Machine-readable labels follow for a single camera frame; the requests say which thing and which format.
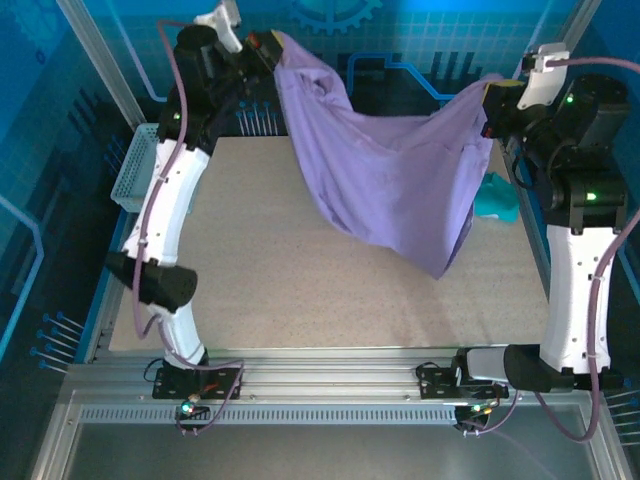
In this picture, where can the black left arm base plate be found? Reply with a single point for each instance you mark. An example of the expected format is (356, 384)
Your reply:
(170, 387)

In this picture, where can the aluminium frame post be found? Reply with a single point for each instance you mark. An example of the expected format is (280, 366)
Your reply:
(100, 60)
(580, 20)

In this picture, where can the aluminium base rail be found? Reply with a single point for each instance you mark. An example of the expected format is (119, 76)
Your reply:
(325, 372)

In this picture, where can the teal folded garment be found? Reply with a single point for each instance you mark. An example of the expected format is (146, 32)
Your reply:
(500, 200)

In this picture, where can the light blue plastic basket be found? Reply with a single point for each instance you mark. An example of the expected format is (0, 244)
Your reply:
(132, 175)

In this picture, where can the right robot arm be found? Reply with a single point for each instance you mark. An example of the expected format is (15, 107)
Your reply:
(575, 300)

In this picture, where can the grey metal tray frame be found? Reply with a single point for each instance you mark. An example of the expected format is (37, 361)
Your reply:
(325, 455)

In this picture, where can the small LED circuit board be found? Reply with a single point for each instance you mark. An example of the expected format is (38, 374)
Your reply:
(475, 410)
(189, 409)

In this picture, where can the purple t-shirt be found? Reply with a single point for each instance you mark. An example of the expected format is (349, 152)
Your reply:
(390, 180)

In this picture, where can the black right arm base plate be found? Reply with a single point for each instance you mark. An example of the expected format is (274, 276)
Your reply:
(435, 385)

